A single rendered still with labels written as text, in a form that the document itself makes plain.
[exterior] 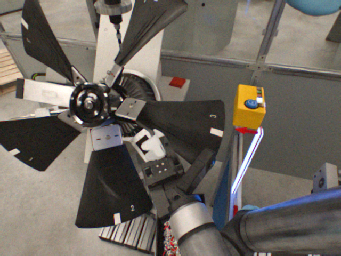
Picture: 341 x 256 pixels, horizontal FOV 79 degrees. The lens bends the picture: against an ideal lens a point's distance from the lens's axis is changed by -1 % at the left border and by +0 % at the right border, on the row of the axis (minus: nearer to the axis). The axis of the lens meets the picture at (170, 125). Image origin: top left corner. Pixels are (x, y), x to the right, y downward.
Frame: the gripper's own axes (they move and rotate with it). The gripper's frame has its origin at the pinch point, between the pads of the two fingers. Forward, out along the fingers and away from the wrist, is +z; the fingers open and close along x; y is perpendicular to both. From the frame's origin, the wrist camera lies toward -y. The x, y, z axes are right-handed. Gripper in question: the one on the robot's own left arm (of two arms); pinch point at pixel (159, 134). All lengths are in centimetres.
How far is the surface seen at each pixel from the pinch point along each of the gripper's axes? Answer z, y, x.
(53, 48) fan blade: 30.8, 18.3, -14.9
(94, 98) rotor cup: 13.8, 12.2, -6.6
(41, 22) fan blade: 34.5, 18.3, -20.6
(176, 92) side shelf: 53, -25, 35
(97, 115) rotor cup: 10.5, 12.8, -3.7
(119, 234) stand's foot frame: 20, 37, 107
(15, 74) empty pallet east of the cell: 250, 114, 91
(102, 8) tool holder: 8.9, 3.5, -28.0
